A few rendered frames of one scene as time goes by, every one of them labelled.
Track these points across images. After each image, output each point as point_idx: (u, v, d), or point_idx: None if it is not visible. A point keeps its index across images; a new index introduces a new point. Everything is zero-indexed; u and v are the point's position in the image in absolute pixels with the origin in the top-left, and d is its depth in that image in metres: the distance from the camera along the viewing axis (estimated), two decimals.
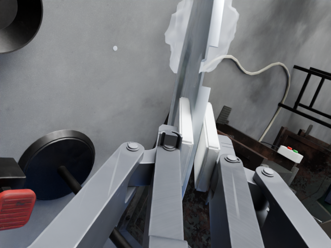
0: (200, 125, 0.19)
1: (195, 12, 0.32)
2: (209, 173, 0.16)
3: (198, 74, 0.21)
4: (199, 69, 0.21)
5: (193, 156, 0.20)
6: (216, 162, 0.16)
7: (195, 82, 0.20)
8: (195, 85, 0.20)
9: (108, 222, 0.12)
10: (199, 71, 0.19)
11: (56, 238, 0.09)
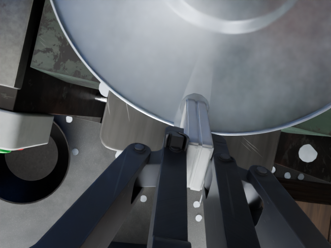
0: (238, 135, 0.23)
1: None
2: (203, 172, 0.16)
3: (198, 96, 0.23)
4: (193, 95, 0.23)
5: (267, 132, 0.23)
6: (210, 161, 0.16)
7: None
8: None
9: (114, 223, 0.12)
10: None
11: (61, 237, 0.09)
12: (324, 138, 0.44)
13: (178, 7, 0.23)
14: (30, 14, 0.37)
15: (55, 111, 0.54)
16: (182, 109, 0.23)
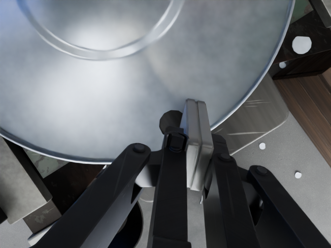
0: None
1: None
2: (202, 172, 0.16)
3: None
4: None
5: None
6: (210, 161, 0.16)
7: None
8: None
9: (113, 223, 0.12)
10: None
11: (61, 237, 0.09)
12: None
13: None
14: (6, 142, 0.38)
15: (89, 180, 0.56)
16: None
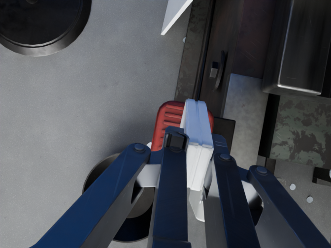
0: None
1: None
2: (203, 172, 0.16)
3: None
4: None
5: None
6: (210, 161, 0.16)
7: None
8: None
9: (114, 223, 0.12)
10: None
11: (61, 237, 0.09)
12: None
13: None
14: (265, 112, 0.43)
15: None
16: None
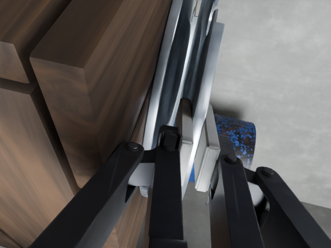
0: None
1: None
2: (209, 173, 0.16)
3: None
4: None
5: None
6: (216, 162, 0.16)
7: None
8: None
9: (108, 222, 0.12)
10: None
11: (56, 238, 0.09)
12: None
13: (195, 52, 0.37)
14: None
15: None
16: None
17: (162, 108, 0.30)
